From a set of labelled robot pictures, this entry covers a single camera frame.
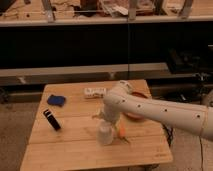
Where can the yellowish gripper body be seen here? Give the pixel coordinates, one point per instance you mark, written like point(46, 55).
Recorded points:
point(99, 115)

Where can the white ceramic cup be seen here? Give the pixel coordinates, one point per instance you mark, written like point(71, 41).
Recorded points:
point(104, 133)

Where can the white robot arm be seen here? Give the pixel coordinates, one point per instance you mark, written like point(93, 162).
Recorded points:
point(192, 118)

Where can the black eraser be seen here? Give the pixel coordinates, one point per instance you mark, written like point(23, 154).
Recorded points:
point(51, 119)

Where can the orange carrot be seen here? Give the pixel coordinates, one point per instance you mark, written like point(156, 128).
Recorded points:
point(121, 132)

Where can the blue cloth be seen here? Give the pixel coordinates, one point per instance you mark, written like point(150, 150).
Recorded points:
point(56, 100)

